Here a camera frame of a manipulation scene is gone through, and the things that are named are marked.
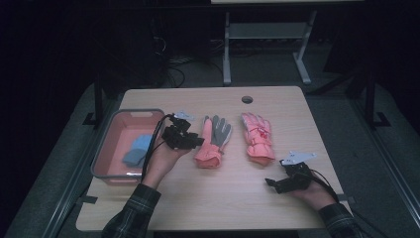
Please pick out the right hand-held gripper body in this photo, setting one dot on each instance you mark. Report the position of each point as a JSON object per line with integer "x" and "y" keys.
{"x": 298, "y": 175}

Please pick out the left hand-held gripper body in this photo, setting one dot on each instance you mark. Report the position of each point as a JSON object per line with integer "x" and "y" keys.
{"x": 176, "y": 134}

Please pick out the pink glove with grey palm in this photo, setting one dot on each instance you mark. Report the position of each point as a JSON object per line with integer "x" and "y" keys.
{"x": 209, "y": 152}

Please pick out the small blue grey glove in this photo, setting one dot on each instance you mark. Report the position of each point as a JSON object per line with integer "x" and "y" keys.
{"x": 138, "y": 150}

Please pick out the pink plastic bin grey rim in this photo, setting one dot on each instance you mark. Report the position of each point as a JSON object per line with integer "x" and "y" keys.
{"x": 119, "y": 142}

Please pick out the person's right hand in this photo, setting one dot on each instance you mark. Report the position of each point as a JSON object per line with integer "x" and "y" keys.
{"x": 317, "y": 196}

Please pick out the person's left hand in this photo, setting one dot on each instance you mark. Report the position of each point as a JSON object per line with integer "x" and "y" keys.
{"x": 161, "y": 162}

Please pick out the pink padded ski glove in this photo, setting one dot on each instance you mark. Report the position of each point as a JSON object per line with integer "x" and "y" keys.
{"x": 259, "y": 142}

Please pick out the grey tape strip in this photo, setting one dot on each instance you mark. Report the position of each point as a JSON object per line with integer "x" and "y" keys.
{"x": 87, "y": 199}
{"x": 347, "y": 198}

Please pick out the black metal stand post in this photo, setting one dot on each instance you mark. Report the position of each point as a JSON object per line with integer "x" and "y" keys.
{"x": 370, "y": 99}
{"x": 98, "y": 99}

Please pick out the aluminium floor rail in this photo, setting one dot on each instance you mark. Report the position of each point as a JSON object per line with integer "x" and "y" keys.
{"x": 389, "y": 165}
{"x": 71, "y": 185}

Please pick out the grey metal table frame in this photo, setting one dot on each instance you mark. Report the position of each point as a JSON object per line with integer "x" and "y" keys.
{"x": 267, "y": 30}

